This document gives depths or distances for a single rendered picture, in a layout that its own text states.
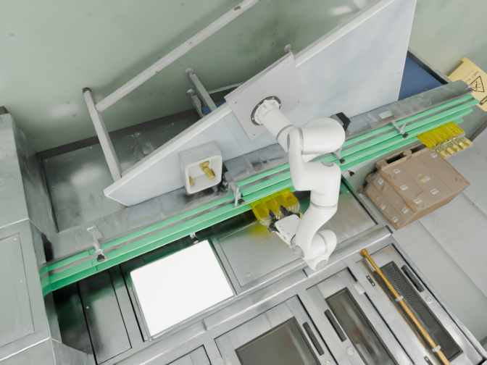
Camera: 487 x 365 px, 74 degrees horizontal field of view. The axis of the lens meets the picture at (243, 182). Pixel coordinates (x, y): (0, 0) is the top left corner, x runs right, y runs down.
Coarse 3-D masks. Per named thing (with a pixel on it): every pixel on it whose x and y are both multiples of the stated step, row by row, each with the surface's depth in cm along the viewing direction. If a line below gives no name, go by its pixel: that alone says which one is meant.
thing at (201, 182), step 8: (200, 160) 139; (208, 160) 141; (216, 160) 149; (192, 168) 152; (200, 168) 155; (216, 168) 154; (192, 176) 157; (200, 176) 160; (216, 176) 159; (200, 184) 157; (208, 184) 158; (216, 184) 159; (192, 192) 155
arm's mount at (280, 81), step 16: (272, 64) 126; (288, 64) 128; (256, 80) 126; (272, 80) 131; (288, 80) 136; (240, 96) 128; (256, 96) 133; (272, 96) 138; (288, 96) 144; (240, 112) 135; (288, 112) 153; (256, 128) 149
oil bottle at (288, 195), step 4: (288, 188) 172; (280, 192) 171; (284, 192) 171; (288, 192) 171; (284, 196) 169; (288, 196) 169; (292, 196) 170; (288, 200) 168; (292, 200) 168; (296, 200) 169; (288, 204) 167; (292, 204) 167; (296, 204) 167; (292, 208) 166; (296, 208) 167
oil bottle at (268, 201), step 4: (268, 196) 168; (264, 200) 167; (268, 200) 167; (272, 200) 167; (264, 204) 166; (268, 204) 165; (272, 204) 166; (268, 208) 164; (272, 208) 164; (276, 208) 165; (276, 212) 163; (280, 212) 164; (276, 216) 162; (280, 216) 164
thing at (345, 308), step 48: (384, 240) 179; (96, 288) 153; (288, 288) 159; (336, 288) 164; (384, 288) 166; (432, 288) 166; (96, 336) 142; (144, 336) 143; (192, 336) 142; (240, 336) 147; (288, 336) 150; (336, 336) 151; (384, 336) 153; (432, 336) 155
